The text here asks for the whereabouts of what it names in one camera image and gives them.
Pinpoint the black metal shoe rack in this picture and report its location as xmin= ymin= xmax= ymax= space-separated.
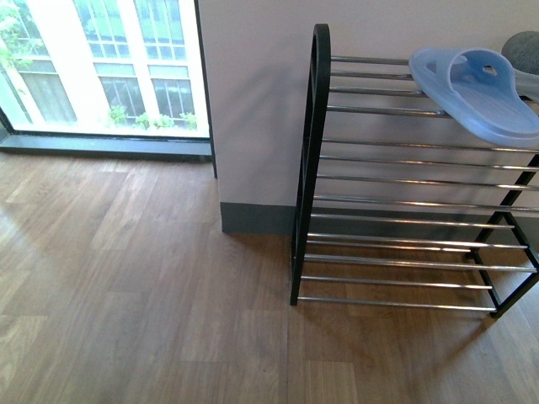
xmin=290 ymin=24 xmax=538 ymax=317

